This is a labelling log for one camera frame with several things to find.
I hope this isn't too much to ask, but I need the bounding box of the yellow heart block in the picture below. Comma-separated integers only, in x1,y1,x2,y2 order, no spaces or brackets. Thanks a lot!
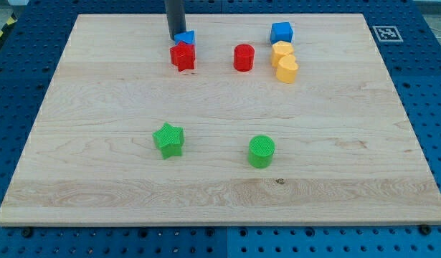
275,54,299,84

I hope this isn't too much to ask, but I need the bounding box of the green cylinder block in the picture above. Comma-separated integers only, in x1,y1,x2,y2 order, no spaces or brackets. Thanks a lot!
247,135,275,168

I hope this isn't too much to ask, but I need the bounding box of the green star block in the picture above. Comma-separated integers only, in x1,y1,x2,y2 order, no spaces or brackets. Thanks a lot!
152,123,185,159

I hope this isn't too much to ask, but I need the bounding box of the wooden board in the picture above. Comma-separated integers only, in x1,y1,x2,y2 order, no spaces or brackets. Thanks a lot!
0,14,441,226

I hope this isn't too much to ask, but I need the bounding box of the white fiducial marker tag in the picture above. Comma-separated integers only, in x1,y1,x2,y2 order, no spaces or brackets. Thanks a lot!
373,25,403,42

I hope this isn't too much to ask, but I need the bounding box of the yellow pentagon block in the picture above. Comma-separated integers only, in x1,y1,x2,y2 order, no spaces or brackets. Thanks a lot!
270,41,294,67

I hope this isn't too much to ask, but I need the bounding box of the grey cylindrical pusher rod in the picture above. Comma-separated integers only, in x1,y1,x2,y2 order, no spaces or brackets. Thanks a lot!
164,0,186,41

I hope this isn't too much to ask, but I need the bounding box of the red star block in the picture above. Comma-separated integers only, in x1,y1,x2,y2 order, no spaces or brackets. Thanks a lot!
169,41,196,72

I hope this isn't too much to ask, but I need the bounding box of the red cylinder block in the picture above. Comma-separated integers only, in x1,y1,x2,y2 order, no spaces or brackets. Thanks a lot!
233,44,255,72

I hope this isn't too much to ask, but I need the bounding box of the blue triangle block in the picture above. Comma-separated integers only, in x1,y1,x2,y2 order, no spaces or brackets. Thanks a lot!
174,30,195,45

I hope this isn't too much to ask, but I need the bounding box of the blue cube block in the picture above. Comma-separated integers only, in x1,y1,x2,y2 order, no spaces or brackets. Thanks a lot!
270,21,293,44

